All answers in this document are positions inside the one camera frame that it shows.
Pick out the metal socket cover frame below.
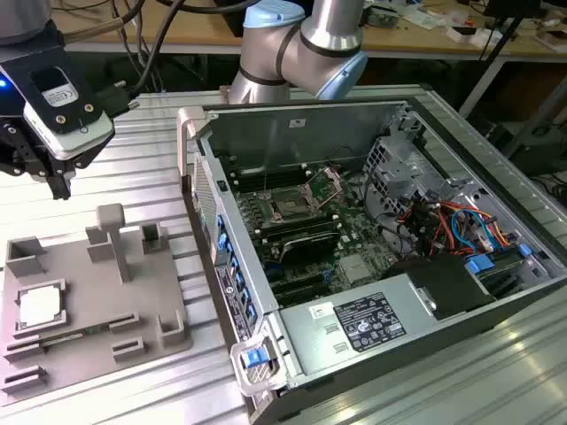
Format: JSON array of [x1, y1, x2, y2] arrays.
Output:
[[300, 163, 346, 213]]

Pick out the wooden desk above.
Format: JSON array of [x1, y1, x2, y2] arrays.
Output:
[[66, 0, 567, 61]]

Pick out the black plastic air shroud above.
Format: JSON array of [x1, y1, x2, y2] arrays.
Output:
[[383, 255, 495, 321]]

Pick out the thin black wire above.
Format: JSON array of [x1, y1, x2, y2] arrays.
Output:
[[328, 144, 371, 163]]

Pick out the grey braided cable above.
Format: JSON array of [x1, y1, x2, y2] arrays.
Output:
[[64, 0, 150, 45]]

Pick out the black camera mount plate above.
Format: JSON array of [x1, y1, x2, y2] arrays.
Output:
[[0, 46, 104, 135]]

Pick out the black graphics card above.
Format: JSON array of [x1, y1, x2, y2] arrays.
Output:
[[277, 233, 338, 267]]

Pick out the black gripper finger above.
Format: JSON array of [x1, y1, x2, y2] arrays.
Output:
[[46, 172, 74, 201]]

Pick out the open PC case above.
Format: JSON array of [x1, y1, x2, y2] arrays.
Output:
[[176, 90, 567, 425]]

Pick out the black expansion slot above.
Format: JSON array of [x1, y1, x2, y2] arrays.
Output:
[[270, 272, 328, 296], [275, 285, 332, 307]]

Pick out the white box black top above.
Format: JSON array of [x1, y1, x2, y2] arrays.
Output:
[[446, 25, 491, 46]]

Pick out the orange red wire bundle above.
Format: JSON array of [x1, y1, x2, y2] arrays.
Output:
[[398, 198, 519, 262]]

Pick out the silver CPU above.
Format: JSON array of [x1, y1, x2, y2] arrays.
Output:
[[16, 289, 62, 328]]

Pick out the black monitor stand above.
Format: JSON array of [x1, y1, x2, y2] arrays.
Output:
[[479, 0, 546, 61]]

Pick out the black RAM slot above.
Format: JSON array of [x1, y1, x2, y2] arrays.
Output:
[[259, 220, 338, 243], [233, 173, 307, 191], [229, 164, 305, 179], [255, 213, 334, 232]]

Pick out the thick black cable with connector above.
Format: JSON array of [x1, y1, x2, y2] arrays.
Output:
[[94, 0, 190, 120]]

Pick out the black camera with blue light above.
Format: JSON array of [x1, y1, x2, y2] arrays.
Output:
[[0, 66, 26, 119]]

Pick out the green RAM stick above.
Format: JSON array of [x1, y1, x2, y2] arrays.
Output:
[[38, 324, 113, 345]]

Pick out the grey parts rack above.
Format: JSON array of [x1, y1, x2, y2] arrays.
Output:
[[0, 203, 195, 406]]

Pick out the silver perforated drive cage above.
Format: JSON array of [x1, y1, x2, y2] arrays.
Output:
[[361, 135, 449, 214]]

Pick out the silver chipset heatsink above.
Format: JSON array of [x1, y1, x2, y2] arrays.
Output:
[[339, 256, 372, 285]]

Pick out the silver power supply box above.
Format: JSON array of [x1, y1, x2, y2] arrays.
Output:
[[277, 272, 444, 378]]

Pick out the black floor equipment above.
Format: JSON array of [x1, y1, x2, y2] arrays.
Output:
[[486, 122, 567, 166]]

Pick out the blue wire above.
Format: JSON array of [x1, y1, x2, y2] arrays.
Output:
[[450, 206, 493, 254]]

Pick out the green motherboard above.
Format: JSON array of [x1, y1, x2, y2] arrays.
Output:
[[229, 162, 402, 307]]

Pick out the CPU socket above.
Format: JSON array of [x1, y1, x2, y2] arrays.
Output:
[[267, 187, 312, 223]]

